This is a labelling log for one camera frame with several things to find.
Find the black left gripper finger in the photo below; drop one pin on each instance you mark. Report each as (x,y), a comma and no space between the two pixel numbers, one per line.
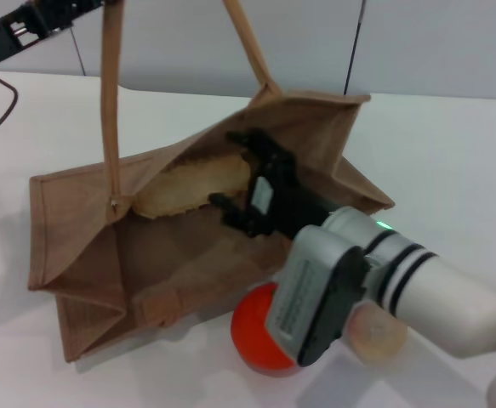
(89,3)

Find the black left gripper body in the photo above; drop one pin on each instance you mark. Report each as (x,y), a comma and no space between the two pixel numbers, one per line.
(13,30)

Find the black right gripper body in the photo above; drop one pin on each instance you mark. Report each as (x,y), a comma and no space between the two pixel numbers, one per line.
(286,204)

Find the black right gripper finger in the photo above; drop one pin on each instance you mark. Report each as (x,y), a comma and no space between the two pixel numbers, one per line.
(232,212)
(264,146)

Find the striped orange bread loaf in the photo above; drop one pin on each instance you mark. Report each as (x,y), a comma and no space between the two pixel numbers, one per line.
(196,187)

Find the brown woven handbag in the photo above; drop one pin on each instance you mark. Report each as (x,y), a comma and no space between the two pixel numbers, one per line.
(103,263)

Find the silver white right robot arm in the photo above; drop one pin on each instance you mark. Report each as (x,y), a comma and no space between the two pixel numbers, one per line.
(443,293)

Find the red orange persimmon toy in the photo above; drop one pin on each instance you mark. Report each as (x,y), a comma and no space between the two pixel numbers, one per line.
(252,327)

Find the beige peach toy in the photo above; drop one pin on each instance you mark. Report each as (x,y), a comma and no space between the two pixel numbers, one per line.
(375,336)

